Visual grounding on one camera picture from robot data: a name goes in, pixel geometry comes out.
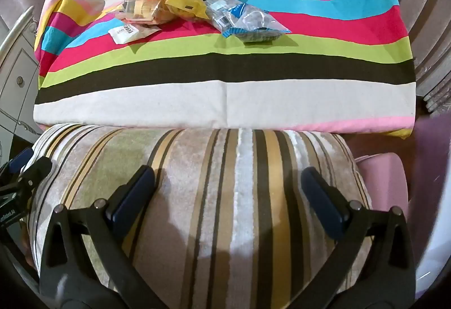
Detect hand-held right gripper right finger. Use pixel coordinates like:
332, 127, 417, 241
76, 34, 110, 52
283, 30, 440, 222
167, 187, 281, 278
301, 167, 416, 309

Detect pink plastic stool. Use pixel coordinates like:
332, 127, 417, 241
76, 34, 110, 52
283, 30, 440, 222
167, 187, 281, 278
354, 152, 409, 225

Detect white cabinet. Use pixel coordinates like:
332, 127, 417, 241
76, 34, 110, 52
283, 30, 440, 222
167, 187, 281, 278
0, 6, 43, 141

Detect blue and white snack packet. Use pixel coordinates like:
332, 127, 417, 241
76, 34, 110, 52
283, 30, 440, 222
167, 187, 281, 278
199, 0, 292, 45

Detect colourful striped cloth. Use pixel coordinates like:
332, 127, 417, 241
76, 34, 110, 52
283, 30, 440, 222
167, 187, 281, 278
33, 0, 416, 139

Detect beige striped sofa cushion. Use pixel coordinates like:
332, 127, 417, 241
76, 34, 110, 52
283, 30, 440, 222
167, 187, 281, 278
28, 124, 374, 309

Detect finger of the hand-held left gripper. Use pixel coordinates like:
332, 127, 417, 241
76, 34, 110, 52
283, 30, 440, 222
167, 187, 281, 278
8, 147, 34, 172
14, 156, 53, 192

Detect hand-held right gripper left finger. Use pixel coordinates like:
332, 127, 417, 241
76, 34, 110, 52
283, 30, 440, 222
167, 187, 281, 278
39, 165, 166, 309

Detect white glossy container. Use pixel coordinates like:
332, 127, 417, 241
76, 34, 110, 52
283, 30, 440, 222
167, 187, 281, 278
416, 172, 451, 299

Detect white nut packet clear window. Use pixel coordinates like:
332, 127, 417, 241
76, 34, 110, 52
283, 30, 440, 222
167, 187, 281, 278
109, 21, 160, 46

